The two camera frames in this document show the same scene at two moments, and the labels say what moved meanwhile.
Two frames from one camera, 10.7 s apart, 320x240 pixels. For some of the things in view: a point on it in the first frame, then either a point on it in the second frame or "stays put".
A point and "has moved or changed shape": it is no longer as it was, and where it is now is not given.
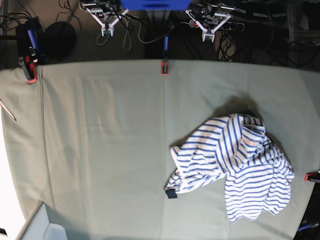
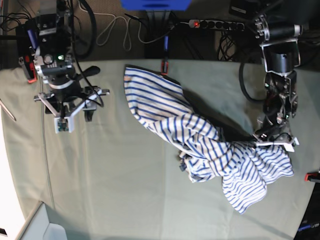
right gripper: [212, 16] → [270, 134]
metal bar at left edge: [7, 109] stays put
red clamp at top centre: [164, 67] stays put
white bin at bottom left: [38, 227] stays put
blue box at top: [156, 5] stays put
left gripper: [106, 12] → [68, 101]
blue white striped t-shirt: [257, 173] has moved or changed shape
